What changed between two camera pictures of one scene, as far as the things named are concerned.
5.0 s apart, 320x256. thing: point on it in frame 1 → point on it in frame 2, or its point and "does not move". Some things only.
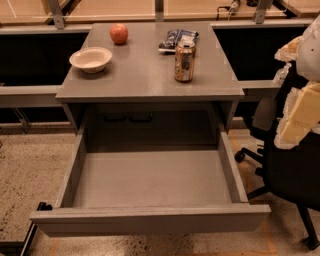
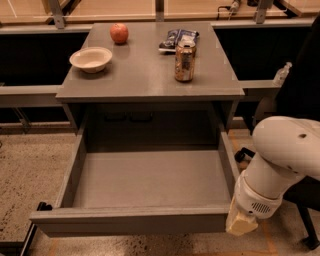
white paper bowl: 91,59 does not move
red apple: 119,33 does not move
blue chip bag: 176,36 does not move
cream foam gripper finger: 300,115 → 238,222
